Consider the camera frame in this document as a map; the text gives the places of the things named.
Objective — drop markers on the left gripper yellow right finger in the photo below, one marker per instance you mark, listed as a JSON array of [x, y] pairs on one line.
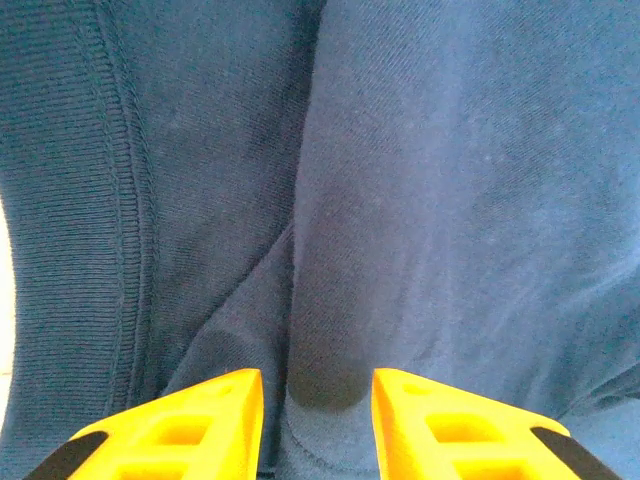
[[415, 420]]

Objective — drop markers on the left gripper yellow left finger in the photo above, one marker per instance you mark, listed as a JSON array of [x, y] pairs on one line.
[[215, 415]]

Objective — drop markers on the navy blue printed t-shirt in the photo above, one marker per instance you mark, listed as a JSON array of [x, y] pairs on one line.
[[400, 175]]

